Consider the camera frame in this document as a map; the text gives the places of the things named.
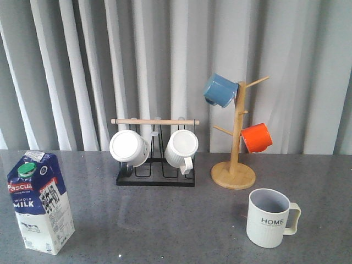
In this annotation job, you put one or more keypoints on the orange enamel mug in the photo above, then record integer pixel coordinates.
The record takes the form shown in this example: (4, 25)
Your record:
(257, 138)

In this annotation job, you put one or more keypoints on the black wire mug rack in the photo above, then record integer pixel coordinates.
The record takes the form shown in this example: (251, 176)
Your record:
(156, 171)

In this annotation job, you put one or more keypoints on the wooden mug tree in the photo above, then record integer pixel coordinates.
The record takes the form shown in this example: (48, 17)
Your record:
(233, 174)

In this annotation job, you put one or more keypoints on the grey white curtain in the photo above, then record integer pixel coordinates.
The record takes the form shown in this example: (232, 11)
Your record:
(68, 67)

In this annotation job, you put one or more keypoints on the white smiley mug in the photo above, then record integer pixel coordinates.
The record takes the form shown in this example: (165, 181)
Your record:
(129, 147)

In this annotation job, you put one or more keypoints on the white ribbed mug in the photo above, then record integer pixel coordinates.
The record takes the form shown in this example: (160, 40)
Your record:
(180, 150)

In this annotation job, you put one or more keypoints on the white HOME mug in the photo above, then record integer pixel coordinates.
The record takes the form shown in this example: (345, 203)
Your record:
(270, 217)

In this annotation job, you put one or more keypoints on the blue enamel mug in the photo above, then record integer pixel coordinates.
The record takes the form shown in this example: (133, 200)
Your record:
(219, 90)

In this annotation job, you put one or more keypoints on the blue white milk carton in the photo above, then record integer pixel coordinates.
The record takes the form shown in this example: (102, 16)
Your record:
(40, 201)

